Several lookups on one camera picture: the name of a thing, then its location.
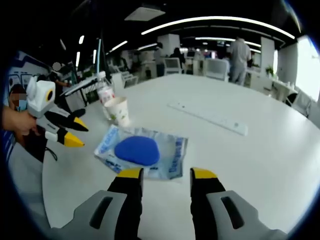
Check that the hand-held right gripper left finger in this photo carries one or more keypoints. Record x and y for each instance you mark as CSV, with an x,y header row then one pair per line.
x,y
127,200

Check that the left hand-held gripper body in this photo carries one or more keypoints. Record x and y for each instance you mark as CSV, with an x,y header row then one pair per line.
x,y
40,100

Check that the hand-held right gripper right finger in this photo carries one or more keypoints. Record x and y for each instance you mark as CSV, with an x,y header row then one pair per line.
x,y
205,200

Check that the clear plastic bottle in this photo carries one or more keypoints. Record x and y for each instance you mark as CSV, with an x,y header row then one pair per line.
x,y
105,93

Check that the blue oval pad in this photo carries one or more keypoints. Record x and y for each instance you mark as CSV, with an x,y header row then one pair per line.
x,y
137,151

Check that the white paper cup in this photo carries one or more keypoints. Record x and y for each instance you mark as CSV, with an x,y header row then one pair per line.
x,y
120,112

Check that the clear light-blue packet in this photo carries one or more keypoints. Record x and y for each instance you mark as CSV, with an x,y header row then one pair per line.
x,y
172,150

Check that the person's left hand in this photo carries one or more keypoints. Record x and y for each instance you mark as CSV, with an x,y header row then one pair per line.
x,y
20,122

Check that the black stand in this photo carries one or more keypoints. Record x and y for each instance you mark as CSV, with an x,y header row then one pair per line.
x,y
78,112

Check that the blue striped cloth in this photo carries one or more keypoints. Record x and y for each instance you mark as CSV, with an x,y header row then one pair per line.
x,y
8,145

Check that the white socket panel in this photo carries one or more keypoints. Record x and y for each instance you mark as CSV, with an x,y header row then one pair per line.
x,y
212,117

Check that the white office chair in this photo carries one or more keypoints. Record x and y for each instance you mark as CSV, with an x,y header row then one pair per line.
x,y
216,70
172,65

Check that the ceiling air vent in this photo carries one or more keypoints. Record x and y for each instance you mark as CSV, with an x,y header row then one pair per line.
x,y
145,13

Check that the potted plant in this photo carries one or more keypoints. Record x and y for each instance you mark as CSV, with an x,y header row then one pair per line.
x,y
269,71

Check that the long ceiling light strip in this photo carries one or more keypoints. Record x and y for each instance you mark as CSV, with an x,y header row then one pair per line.
x,y
217,18

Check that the blue white wall poster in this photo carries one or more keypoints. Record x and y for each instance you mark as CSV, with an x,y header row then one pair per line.
x,y
17,75

